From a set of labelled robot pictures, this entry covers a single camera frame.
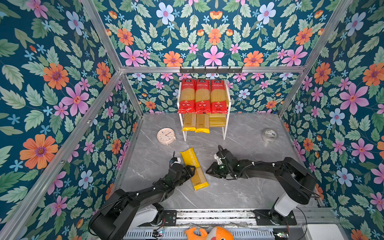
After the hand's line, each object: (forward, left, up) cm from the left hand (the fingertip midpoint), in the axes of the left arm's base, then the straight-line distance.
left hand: (195, 167), depth 85 cm
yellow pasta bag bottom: (-6, -1, -5) cm, 8 cm away
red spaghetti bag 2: (+27, -6, +29) cm, 40 cm away
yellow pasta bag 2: (+23, -5, +12) cm, 26 cm away
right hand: (-3, -6, -1) cm, 6 cm away
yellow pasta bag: (+24, +3, +12) cm, 27 cm away
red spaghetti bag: (+27, +2, +29) cm, 40 cm away
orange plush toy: (-32, -8, +3) cm, 33 cm away
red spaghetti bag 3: (+22, -14, +29) cm, 39 cm away
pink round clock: (+27, +20, -4) cm, 34 cm away
